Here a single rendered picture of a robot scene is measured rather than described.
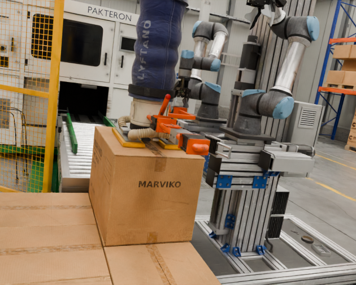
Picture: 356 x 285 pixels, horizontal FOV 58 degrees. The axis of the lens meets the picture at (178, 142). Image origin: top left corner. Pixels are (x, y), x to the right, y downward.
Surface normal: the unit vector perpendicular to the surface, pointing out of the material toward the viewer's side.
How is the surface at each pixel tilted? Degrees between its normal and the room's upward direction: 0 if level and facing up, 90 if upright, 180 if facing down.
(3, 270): 0
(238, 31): 90
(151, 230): 90
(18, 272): 0
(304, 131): 90
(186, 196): 90
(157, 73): 75
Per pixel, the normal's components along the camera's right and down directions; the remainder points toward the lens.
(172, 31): 0.62, 0.01
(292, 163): 0.34, 0.23
